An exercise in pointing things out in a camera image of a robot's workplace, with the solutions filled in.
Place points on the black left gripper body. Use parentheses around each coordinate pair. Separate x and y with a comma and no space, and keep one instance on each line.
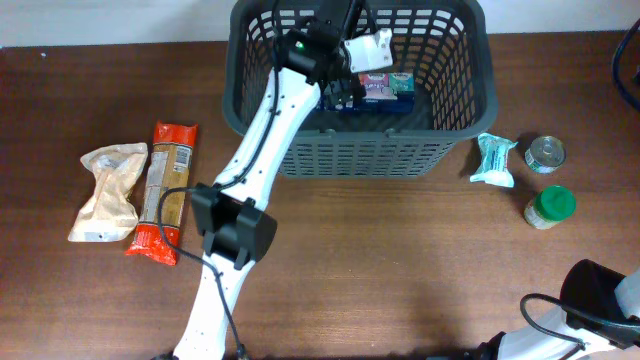
(354,78)

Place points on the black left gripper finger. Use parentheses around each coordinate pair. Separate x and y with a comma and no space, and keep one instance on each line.
(335,96)
(358,93)

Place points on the tissue multipack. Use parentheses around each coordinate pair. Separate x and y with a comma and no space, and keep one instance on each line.
(387,93)

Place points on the orange pasta package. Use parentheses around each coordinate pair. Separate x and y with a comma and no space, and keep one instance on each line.
(157,233)

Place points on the beige paper bag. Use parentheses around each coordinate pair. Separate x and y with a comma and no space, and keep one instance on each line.
(108,216)

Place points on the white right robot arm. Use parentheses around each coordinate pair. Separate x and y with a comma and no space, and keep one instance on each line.
(448,263)

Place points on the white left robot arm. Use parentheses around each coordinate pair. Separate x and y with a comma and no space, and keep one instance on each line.
(231,213)

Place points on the grey plastic laundry basket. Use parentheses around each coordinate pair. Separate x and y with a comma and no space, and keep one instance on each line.
(442,43)

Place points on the light green wrapped packet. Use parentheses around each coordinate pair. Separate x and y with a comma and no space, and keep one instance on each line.
(493,169)

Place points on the silver tin can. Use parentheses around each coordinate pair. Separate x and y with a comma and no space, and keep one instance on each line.
(545,155)

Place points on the green lidded glass jar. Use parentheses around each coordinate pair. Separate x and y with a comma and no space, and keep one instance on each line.
(550,207)

